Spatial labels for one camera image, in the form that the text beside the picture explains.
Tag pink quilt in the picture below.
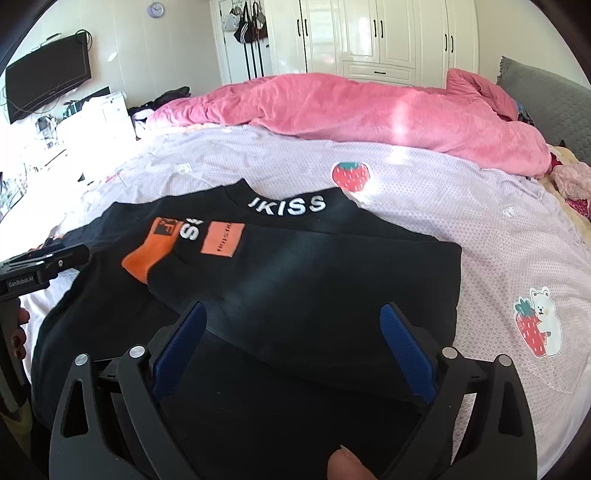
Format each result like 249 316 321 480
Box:
145 68 553 179

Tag white drawer cabinet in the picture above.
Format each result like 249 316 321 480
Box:
60 90 131 154

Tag white door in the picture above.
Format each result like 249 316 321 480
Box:
210 0 274 86

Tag hanging black striped pants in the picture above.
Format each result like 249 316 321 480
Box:
242 41 265 80

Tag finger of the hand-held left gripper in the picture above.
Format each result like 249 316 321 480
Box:
42 244 91 283

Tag lavender strawberry print bedsheet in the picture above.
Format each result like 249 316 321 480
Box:
0 122 591 480

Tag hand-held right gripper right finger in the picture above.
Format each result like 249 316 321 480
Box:
379 302 539 480

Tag black shirt with orange patches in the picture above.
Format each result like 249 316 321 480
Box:
30 180 463 480

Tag hanging clothes and bags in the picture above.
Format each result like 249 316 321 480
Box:
226 2 270 45

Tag pink fluffy cloth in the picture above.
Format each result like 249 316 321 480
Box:
551 163 591 200

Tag black flat television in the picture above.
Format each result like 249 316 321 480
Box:
4 31 92 125

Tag person's left hand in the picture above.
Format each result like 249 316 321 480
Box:
11 307 31 361

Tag white wardrobe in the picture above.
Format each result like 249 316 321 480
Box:
265 0 481 89

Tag pile of dark clothes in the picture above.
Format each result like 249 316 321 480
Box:
127 86 193 140

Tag person's right hand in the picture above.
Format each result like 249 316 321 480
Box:
327 445 377 480

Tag grey padded headboard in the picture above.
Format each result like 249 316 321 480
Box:
496 55 591 163

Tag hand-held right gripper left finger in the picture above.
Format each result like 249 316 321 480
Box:
48 301 208 480

